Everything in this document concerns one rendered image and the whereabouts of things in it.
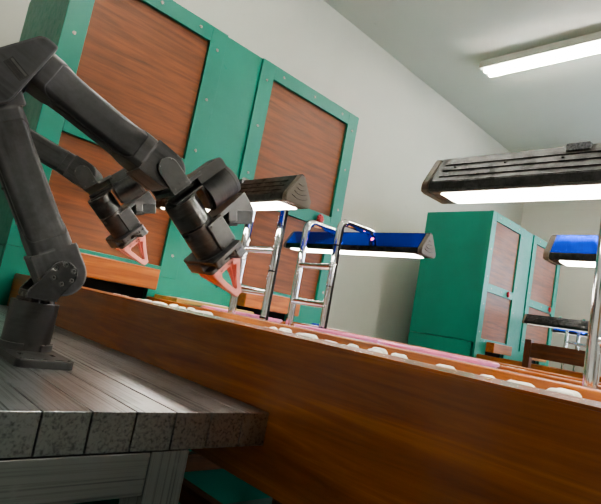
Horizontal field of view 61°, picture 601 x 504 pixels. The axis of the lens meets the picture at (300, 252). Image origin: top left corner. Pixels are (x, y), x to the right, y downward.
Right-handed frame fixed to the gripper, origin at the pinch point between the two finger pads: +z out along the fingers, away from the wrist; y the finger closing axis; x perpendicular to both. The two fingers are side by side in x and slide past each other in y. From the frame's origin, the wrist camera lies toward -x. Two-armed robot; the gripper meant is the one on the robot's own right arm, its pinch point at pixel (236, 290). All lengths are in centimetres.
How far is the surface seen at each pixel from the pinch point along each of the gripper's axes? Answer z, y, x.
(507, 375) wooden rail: 26.5, -37.4, -15.2
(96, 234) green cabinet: -1, 91, -14
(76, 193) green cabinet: -15, 90, -17
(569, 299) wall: 353, 121, -388
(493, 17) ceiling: 38, 93, -319
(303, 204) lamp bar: 2.2, 11.3, -32.1
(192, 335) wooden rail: -3.9, -7.6, 14.0
